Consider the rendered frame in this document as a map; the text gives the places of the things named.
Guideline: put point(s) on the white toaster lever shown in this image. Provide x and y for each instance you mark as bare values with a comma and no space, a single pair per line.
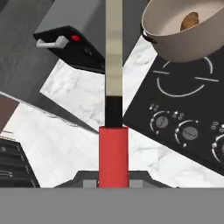
52,43

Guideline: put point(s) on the black slatted appliance front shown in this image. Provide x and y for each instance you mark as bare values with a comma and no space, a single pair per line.
14,166

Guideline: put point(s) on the beige cooking pot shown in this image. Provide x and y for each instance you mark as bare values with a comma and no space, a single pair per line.
186,43

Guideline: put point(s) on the brown cupboard panel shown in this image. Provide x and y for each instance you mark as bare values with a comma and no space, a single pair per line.
7,112

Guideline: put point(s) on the brown potato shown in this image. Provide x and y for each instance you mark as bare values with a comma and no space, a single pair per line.
189,21

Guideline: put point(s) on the grey and black toaster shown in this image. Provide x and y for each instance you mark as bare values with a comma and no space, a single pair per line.
78,23

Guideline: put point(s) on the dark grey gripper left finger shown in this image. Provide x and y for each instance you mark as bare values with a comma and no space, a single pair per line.
84,178

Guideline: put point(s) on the grey hob knob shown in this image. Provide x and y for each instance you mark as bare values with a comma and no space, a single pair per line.
162,122
190,133

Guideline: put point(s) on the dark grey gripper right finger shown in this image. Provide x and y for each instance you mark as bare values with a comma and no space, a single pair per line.
143,178

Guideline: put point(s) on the black hob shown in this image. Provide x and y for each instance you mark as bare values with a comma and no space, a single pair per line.
175,105

